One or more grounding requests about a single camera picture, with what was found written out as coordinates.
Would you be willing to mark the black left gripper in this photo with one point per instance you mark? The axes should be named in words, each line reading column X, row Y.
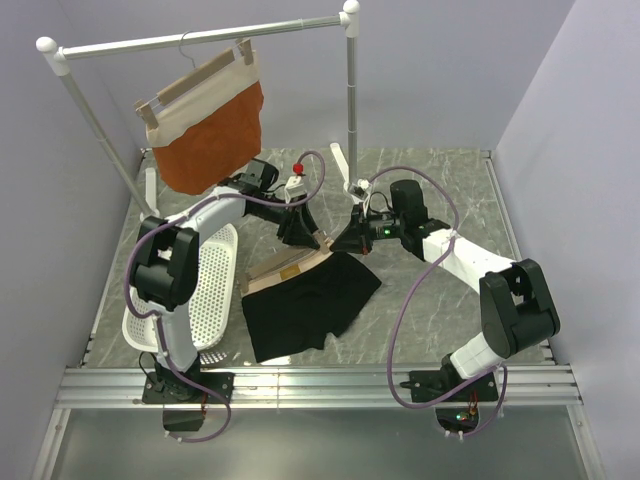
column 297, row 226

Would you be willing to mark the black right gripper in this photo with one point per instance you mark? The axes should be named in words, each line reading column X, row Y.
column 358, row 237

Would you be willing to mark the black underwear beige waistband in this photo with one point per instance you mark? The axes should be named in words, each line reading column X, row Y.
column 298, row 313

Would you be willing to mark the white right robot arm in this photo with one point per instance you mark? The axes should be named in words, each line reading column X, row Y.
column 516, row 307

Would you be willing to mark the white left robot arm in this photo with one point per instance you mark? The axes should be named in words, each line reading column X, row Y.
column 163, row 267

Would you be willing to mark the white perforated plastic basket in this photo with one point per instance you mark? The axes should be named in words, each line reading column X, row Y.
column 210, row 304

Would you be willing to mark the orange shorts beige waistband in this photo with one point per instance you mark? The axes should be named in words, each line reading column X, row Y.
column 210, row 132

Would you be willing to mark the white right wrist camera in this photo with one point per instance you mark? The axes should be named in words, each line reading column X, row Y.
column 359, row 190

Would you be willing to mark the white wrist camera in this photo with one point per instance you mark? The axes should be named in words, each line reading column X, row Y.
column 359, row 190
column 297, row 184

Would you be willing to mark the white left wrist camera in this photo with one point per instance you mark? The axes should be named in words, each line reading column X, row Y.
column 297, row 184

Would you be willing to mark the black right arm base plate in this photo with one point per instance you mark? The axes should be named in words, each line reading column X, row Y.
column 427, row 385

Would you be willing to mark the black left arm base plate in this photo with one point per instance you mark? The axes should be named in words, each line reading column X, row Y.
column 158, row 391

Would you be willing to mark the aluminium front rail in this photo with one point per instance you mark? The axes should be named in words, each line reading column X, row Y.
column 279, row 388

